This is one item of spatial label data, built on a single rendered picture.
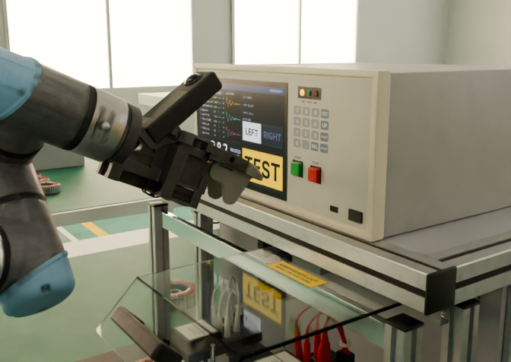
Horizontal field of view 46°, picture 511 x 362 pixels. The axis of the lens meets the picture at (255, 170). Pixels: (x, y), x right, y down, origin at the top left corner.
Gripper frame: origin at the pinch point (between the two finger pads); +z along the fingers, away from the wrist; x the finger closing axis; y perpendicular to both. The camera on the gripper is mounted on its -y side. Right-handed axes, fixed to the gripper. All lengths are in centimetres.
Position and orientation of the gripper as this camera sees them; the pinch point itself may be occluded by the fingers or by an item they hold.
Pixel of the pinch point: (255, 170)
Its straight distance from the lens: 78.5
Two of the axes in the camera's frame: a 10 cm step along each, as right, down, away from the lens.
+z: 7.5, 3.1, 5.9
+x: 5.7, 1.6, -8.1
